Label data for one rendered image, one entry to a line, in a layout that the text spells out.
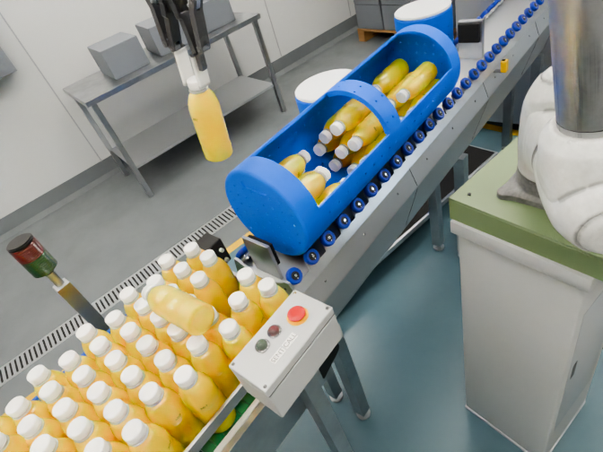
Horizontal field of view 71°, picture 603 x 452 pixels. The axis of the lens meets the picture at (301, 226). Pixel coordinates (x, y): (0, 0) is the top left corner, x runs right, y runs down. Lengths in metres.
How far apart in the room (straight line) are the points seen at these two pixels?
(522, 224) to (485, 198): 0.11
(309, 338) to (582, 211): 0.48
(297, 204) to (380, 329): 1.23
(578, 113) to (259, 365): 0.64
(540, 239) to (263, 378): 0.62
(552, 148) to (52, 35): 3.99
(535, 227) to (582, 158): 0.29
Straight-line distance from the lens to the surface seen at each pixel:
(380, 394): 1.96
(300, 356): 0.80
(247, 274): 0.97
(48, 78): 4.32
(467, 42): 2.04
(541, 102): 0.92
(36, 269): 1.22
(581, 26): 0.66
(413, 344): 2.06
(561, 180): 0.75
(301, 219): 1.00
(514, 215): 1.01
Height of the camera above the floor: 1.74
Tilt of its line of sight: 39 degrees down
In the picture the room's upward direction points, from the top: 20 degrees counter-clockwise
